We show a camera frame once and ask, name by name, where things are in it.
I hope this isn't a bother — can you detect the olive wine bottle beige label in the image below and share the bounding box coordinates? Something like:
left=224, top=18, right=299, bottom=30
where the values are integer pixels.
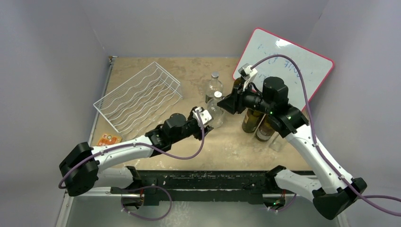
left=242, top=109, right=264, bottom=133

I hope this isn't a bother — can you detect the dark green wine bottle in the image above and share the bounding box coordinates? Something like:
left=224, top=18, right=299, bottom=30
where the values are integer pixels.
left=232, top=77, right=245, bottom=94

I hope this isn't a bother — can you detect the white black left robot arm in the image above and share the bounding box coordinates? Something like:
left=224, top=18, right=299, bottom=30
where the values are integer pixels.
left=58, top=107, right=213, bottom=196

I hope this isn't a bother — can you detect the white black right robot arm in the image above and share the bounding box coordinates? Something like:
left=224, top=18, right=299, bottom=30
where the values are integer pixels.
left=217, top=77, right=367, bottom=220

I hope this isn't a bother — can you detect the round clear bottle silver cap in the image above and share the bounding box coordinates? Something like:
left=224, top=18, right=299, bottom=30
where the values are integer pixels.
left=207, top=91, right=225, bottom=128

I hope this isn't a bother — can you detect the tall clear bottle silver cap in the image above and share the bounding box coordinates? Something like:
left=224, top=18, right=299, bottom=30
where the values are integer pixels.
left=205, top=71, right=223, bottom=103

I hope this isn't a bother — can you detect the dark wine bottle foil neck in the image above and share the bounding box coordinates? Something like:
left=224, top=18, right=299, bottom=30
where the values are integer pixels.
left=255, top=116, right=275, bottom=142

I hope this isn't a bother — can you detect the pink framed whiteboard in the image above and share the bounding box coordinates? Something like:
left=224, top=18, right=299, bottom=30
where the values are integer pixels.
left=233, top=28, right=334, bottom=110

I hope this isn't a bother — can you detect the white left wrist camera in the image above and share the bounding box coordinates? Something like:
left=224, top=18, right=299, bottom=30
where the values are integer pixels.
left=192, top=107, right=213, bottom=127

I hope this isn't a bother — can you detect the white wire wine rack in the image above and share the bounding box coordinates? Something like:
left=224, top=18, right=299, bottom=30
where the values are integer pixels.
left=94, top=61, right=183, bottom=140

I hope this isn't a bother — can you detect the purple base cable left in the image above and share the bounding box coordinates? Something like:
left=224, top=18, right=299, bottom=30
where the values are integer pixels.
left=121, top=185, right=173, bottom=222

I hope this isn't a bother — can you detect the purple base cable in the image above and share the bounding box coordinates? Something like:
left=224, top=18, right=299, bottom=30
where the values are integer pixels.
left=267, top=191, right=297, bottom=214
left=121, top=185, right=173, bottom=222

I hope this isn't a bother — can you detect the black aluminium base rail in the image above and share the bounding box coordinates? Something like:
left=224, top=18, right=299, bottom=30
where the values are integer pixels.
left=110, top=170, right=317, bottom=208

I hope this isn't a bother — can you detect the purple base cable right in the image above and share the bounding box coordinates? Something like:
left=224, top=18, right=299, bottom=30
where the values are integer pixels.
left=267, top=191, right=297, bottom=214

